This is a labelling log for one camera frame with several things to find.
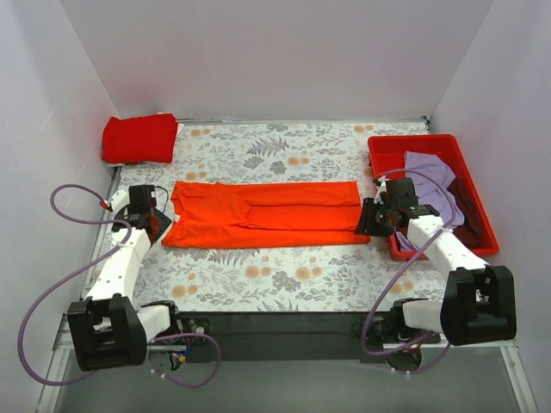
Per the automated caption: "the red plastic bin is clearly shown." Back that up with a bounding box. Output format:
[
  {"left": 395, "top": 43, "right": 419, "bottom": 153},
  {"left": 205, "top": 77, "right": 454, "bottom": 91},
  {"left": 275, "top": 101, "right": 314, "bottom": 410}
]
[{"left": 368, "top": 134, "right": 499, "bottom": 256}]

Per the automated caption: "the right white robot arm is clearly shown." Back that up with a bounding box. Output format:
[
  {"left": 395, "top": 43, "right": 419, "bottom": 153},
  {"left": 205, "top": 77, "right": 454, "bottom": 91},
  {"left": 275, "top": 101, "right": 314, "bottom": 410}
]
[{"left": 356, "top": 178, "right": 517, "bottom": 346}]

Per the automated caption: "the dark maroon t shirt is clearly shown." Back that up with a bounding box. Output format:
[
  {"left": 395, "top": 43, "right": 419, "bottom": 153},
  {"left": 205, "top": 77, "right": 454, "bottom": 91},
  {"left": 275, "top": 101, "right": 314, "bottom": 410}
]
[{"left": 448, "top": 177, "right": 483, "bottom": 249}]

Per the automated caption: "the aluminium frame rail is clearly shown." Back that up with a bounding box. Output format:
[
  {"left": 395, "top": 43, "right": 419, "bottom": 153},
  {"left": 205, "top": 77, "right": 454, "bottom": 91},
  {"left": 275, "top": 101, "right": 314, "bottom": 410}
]
[{"left": 38, "top": 332, "right": 536, "bottom": 412}]

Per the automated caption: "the floral patterned table mat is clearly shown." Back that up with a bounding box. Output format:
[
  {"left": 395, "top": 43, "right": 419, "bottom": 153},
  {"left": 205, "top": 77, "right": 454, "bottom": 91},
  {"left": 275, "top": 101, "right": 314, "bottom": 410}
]
[{"left": 115, "top": 121, "right": 445, "bottom": 311}]

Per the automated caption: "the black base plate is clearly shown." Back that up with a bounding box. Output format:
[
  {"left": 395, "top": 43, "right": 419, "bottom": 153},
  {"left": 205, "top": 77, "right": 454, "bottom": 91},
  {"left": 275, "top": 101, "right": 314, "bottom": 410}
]
[{"left": 150, "top": 312, "right": 423, "bottom": 370}]

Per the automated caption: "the orange t shirt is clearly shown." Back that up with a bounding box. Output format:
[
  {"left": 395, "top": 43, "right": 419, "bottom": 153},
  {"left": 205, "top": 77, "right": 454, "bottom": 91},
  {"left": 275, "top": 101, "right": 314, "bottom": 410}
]
[{"left": 162, "top": 182, "right": 370, "bottom": 249}]

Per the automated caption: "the lavender t shirt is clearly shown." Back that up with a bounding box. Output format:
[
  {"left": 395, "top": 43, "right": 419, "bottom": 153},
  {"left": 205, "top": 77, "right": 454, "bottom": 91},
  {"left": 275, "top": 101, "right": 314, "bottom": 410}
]
[{"left": 405, "top": 151, "right": 465, "bottom": 230}]

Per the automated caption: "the folded red t shirt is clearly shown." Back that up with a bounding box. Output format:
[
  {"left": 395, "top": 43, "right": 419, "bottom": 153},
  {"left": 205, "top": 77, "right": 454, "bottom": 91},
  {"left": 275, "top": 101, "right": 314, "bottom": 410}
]
[{"left": 101, "top": 113, "right": 179, "bottom": 164}]

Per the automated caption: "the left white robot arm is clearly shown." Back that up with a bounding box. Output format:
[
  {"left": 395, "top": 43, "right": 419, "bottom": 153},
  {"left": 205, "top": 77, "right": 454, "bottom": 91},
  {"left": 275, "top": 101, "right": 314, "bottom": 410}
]
[{"left": 67, "top": 184, "right": 183, "bottom": 372}]

